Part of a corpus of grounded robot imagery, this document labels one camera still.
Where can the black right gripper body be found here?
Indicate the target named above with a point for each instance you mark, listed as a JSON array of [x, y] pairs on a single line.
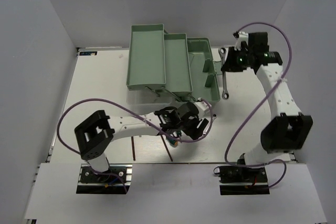
[[238, 60]]

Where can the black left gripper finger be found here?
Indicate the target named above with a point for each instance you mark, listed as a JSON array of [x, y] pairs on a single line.
[[199, 130], [190, 129]]

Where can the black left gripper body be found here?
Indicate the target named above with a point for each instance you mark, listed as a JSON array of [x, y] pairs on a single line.
[[182, 124]]

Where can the large silver ratchet wrench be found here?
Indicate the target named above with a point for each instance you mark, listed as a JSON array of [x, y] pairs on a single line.
[[222, 54]]

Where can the green screwdriver orange cap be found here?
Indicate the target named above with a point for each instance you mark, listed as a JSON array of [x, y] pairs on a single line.
[[173, 141]]

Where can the medium brown hex key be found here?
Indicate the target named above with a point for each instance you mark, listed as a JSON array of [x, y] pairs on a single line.
[[166, 148]]

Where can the green toolbox with clear lid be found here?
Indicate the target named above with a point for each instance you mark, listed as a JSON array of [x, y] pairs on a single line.
[[165, 67]]

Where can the large brown hex key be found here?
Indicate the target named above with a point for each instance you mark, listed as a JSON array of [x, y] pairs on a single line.
[[133, 149]]

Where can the small silver ratchet wrench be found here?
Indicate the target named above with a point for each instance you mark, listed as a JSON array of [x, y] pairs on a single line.
[[210, 121]]

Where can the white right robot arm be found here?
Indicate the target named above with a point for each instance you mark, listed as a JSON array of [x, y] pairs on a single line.
[[289, 127]]

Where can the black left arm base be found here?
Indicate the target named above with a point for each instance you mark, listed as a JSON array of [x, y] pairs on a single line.
[[116, 181]]

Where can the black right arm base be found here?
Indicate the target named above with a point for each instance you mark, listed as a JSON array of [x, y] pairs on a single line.
[[234, 181]]

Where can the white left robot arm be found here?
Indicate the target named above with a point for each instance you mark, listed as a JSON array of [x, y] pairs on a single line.
[[97, 131]]

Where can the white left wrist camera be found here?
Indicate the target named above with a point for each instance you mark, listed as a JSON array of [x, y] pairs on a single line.
[[203, 108]]

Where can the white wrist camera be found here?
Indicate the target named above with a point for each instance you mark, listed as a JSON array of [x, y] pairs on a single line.
[[203, 108], [241, 40]]

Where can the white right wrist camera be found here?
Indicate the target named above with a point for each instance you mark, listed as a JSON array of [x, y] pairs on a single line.
[[241, 40]]

